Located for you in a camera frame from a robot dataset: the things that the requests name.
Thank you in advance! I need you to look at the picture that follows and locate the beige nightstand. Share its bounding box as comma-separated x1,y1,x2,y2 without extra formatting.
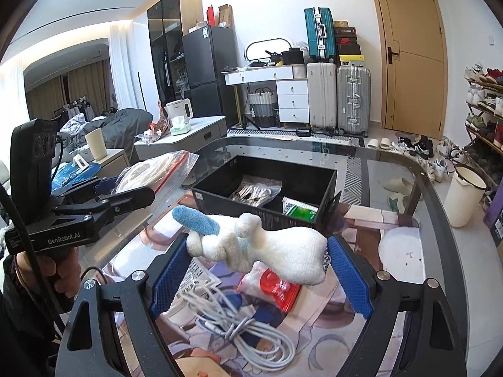
69,148,130,178

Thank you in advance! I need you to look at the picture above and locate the black glass cabinet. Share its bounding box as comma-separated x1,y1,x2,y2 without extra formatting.
146,0,203,104

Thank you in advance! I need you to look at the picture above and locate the white suitcase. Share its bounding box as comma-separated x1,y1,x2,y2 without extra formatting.
306,62,338,128

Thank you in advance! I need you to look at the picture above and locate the beige paper cup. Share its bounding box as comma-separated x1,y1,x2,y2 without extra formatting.
85,128,107,161

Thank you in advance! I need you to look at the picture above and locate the white enamel bucket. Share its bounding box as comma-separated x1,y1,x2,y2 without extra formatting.
443,163,488,228

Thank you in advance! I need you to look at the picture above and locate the green tissue box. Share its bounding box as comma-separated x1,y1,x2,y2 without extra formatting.
170,116,191,136

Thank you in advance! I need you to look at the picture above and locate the silver suitcase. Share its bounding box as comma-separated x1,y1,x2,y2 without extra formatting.
337,66,371,137

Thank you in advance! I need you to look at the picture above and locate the red snack bag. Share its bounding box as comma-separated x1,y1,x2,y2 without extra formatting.
149,101,170,142

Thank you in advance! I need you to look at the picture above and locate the white plush toy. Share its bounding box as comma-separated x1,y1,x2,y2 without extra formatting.
172,206,327,286

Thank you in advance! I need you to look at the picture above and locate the person's left hand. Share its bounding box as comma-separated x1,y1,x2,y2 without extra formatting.
14,248,81,298

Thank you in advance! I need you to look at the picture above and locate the wooden door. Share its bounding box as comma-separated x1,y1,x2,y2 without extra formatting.
374,0,448,139

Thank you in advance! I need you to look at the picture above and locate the grey side table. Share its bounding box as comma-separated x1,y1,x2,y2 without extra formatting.
134,116,227,161

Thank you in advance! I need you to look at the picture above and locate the black refrigerator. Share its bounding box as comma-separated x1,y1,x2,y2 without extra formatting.
182,25,238,126

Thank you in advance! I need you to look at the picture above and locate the black storage box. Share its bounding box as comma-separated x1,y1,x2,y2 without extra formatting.
192,156,340,232

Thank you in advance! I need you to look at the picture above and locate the teal suitcase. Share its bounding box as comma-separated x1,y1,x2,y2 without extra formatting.
304,7,337,63

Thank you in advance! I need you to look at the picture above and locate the silver foil packet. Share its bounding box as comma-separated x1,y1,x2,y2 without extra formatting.
113,150,199,211

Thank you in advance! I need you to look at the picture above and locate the striped laundry basket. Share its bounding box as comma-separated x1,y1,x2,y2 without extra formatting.
247,87,277,128

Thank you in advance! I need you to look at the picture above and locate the white electric kettle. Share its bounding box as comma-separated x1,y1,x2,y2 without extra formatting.
164,98,194,123

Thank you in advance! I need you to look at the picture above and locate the wooden shoe rack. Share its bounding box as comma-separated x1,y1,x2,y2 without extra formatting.
464,63,502,188

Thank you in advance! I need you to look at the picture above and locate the green medicine granule bag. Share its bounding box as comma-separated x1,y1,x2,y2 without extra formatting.
282,197,318,223

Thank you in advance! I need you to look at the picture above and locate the stack of shoe boxes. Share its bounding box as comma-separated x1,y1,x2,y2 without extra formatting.
333,20,365,67

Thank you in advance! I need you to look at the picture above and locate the grey clothes pile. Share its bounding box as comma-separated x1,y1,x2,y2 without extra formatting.
82,108,152,157

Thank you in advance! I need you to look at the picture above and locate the oval vanity mirror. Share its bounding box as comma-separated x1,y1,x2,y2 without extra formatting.
244,37,291,62

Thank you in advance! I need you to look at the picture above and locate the white coiled cable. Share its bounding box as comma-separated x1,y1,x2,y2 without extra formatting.
172,281,298,373

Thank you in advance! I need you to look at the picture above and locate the purple yoga mat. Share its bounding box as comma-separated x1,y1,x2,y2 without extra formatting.
484,186,503,228

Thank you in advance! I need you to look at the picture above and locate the white vanity desk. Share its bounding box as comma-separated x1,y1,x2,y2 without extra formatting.
224,64,310,125

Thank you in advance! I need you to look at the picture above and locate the red and white packet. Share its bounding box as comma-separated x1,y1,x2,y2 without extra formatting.
236,261,302,313

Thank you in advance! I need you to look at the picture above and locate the adidas shoelaces zip bag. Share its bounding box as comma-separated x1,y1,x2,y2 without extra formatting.
229,175,282,207

